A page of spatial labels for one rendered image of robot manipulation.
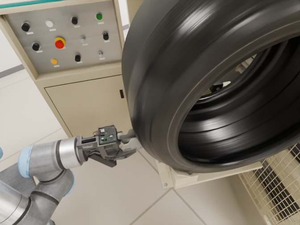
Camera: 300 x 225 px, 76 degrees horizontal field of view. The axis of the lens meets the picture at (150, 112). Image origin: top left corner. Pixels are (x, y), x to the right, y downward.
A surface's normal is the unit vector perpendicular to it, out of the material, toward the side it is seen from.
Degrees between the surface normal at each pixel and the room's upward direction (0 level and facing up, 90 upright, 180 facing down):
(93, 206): 0
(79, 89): 90
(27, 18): 90
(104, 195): 0
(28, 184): 0
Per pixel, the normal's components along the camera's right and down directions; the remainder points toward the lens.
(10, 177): -0.05, -0.68
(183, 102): 0.04, 0.67
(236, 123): -0.44, -0.55
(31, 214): 0.88, -0.19
